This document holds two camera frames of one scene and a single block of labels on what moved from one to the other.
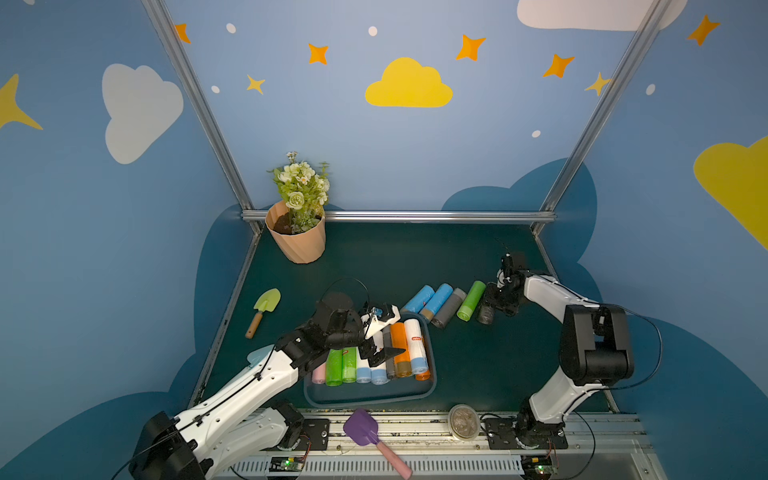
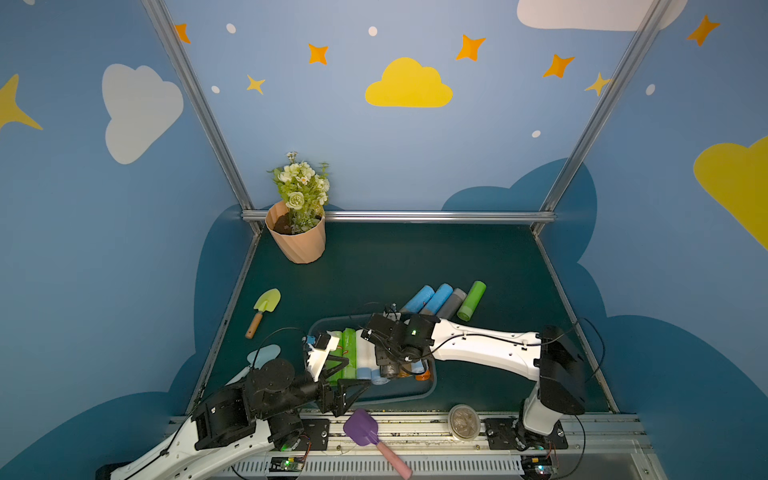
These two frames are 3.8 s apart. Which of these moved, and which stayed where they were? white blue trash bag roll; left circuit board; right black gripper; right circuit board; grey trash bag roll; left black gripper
Moved: left black gripper; right black gripper
Stayed: right circuit board; white blue trash bag roll; left circuit board; grey trash bag roll
